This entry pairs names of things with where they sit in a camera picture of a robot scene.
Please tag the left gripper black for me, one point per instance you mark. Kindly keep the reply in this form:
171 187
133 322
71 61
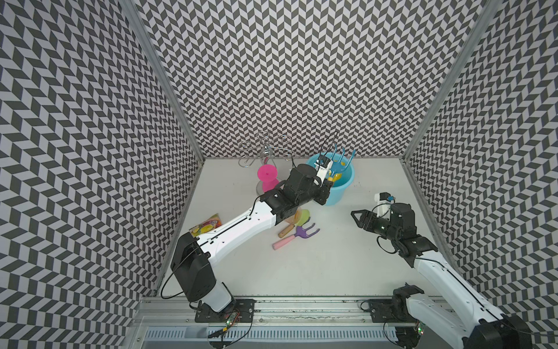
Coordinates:
324 189

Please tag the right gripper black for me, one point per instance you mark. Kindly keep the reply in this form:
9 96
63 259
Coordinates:
364 213

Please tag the green trowel wooden handle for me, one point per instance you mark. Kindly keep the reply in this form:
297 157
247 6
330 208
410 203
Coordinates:
300 218

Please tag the yellow toy shovel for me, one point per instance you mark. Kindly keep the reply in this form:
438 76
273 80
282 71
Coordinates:
336 176

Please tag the blue rake yellow handle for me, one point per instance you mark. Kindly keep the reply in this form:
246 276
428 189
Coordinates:
340 156

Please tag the purple rake pink handle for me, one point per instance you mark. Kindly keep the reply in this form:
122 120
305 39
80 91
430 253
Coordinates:
301 232

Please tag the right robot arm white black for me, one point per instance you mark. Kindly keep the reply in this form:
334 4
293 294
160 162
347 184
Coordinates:
473 322

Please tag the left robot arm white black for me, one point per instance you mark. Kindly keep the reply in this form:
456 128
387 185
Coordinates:
194 257

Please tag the turquoise plastic bucket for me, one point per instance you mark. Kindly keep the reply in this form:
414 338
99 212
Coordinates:
339 187

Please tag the orange candy bag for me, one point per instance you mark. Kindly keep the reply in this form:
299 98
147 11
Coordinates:
206 226

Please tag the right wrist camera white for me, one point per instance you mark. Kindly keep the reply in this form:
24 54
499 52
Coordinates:
384 201

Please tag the chrome wire glass rack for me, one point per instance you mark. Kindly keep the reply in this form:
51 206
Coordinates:
266 149

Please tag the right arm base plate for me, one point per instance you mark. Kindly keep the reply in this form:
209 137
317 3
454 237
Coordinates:
389 311

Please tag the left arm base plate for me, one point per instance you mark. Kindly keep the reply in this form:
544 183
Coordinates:
244 307

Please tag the aluminium front rail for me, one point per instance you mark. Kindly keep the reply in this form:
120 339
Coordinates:
289 320

